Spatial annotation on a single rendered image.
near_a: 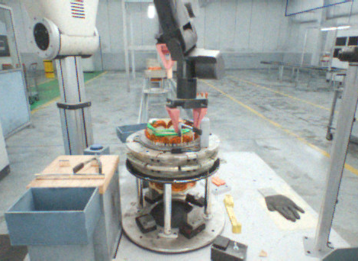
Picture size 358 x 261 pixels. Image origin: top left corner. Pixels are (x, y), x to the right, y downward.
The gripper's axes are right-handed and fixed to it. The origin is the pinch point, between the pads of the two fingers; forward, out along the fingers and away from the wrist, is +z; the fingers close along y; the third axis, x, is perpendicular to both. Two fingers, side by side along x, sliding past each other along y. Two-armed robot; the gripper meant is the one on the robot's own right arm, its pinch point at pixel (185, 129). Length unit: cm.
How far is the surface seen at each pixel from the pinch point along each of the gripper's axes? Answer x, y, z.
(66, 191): -3.9, -33.0, 12.4
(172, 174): 0.4, -3.8, 13.9
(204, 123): 3.0, 7.3, -0.6
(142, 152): 5.2, -12.0, 7.6
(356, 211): 78, 192, 111
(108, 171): 1.6, -22.3, 10.9
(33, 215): -13.1, -38.6, 12.5
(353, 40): 690, 890, -85
